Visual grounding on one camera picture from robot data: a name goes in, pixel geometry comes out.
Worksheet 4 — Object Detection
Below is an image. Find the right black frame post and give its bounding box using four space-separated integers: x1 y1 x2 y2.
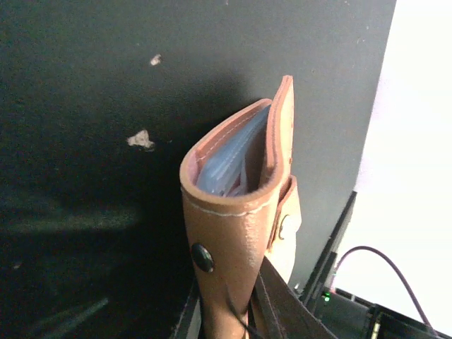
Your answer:
299 191 357 313

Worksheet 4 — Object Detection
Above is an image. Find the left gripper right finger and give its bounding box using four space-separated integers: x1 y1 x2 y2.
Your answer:
252 258 335 339

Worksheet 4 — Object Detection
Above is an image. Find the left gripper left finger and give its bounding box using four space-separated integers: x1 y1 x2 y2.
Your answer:
170 282 201 339

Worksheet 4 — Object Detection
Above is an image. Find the pink leather card holder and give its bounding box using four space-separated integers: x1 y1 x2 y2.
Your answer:
179 76 301 338

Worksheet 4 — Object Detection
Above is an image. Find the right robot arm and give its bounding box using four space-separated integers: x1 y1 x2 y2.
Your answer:
311 289 450 339

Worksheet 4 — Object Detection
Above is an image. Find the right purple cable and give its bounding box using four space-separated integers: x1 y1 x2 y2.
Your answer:
333 246 442 339

